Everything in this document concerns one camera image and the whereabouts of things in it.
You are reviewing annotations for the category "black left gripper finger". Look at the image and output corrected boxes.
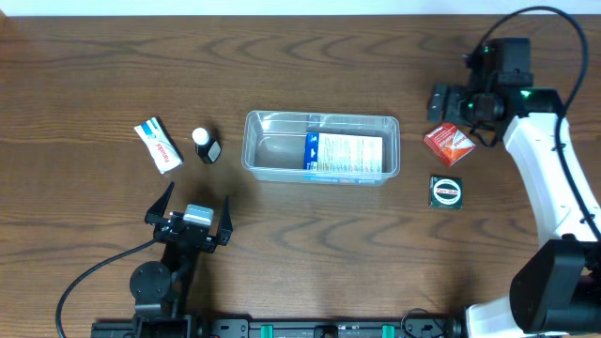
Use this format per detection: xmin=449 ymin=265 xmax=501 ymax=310
xmin=146 ymin=181 xmax=175 ymax=217
xmin=218 ymin=195 xmax=233 ymax=231

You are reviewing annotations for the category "red medicine box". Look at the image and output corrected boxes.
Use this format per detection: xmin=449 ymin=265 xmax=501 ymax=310
xmin=424 ymin=123 xmax=476 ymax=167

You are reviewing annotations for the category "green Zam-Buk ointment box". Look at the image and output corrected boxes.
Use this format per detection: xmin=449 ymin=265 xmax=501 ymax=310
xmin=429 ymin=176 xmax=464 ymax=210

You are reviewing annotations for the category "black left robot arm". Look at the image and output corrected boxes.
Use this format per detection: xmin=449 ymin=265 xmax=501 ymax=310
xmin=130 ymin=183 xmax=233 ymax=337

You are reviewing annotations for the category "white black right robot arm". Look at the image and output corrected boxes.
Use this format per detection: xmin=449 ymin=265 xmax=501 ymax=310
xmin=428 ymin=38 xmax=600 ymax=337

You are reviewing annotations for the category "clear plastic container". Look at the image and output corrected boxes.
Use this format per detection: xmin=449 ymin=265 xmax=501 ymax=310
xmin=241 ymin=111 xmax=400 ymax=185

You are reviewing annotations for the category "white Panadol box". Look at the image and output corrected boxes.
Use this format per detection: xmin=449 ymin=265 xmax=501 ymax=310
xmin=133 ymin=117 xmax=183 ymax=174

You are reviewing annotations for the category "dark brown medicine bottle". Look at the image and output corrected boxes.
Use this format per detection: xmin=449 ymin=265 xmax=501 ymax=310
xmin=192 ymin=128 xmax=222 ymax=164

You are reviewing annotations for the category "black mounting rail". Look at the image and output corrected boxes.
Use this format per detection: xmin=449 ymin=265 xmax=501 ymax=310
xmin=90 ymin=317 xmax=468 ymax=338

